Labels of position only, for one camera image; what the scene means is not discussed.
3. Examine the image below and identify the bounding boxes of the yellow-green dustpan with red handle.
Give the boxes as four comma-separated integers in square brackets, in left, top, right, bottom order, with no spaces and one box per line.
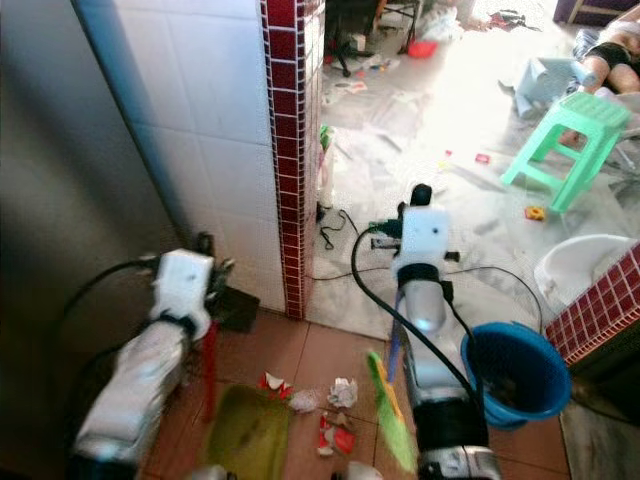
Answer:
[200,325,294,480]

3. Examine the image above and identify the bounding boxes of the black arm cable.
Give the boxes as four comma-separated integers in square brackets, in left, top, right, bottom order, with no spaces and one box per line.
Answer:
[350,225,476,396]
[68,256,161,346]

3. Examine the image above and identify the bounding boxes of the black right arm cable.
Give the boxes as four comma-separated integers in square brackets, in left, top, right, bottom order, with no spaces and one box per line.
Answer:
[350,225,476,396]

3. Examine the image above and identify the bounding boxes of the small crumpled white paper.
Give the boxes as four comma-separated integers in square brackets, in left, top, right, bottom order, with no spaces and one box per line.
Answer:
[287,389,320,414]

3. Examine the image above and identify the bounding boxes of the green and white bottle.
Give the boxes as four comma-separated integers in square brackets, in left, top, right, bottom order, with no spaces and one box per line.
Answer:
[317,124,337,208]

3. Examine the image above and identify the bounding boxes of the torn red and white wrapper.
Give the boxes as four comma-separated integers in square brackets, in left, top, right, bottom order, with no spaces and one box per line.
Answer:
[257,371,292,399]

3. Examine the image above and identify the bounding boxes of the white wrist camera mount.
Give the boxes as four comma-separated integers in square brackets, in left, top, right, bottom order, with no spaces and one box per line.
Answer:
[148,249,223,323]
[393,207,452,273]

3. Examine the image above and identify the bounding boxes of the grey metal panel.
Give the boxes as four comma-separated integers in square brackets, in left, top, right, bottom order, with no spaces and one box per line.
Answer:
[0,0,196,480]

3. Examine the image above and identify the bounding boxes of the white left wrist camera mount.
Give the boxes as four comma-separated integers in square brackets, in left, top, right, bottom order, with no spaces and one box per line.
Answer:
[148,249,223,323]

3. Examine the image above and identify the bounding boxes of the blue plastic bucket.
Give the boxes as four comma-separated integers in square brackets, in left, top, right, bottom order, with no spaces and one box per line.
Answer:
[459,321,573,430]

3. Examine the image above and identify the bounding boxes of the large crumpled white paper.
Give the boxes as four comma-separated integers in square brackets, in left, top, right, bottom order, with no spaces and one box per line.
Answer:
[325,377,360,410]

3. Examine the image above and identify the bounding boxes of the black cable on floor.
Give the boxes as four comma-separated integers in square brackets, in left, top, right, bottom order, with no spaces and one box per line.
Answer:
[314,205,362,253]

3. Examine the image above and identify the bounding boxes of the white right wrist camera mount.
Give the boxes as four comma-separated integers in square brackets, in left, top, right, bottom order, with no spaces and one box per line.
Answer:
[393,207,452,273]

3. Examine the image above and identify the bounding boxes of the green plastic stool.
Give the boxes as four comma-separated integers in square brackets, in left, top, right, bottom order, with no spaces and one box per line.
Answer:
[501,91,632,214]

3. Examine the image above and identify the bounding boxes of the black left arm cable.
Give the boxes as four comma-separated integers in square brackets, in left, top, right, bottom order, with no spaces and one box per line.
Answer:
[68,256,161,346]

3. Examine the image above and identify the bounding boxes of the green broom with blue handle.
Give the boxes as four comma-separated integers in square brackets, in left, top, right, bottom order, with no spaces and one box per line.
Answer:
[364,285,419,475]

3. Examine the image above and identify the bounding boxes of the red and white packet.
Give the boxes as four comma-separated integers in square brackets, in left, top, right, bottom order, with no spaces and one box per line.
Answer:
[317,412,357,459]

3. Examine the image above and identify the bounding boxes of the red plastic bowl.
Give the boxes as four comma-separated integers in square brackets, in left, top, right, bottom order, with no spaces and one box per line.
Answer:
[406,39,439,60]

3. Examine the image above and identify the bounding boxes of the white ceramic basin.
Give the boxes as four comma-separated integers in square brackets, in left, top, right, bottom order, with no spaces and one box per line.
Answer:
[534,233,637,312]

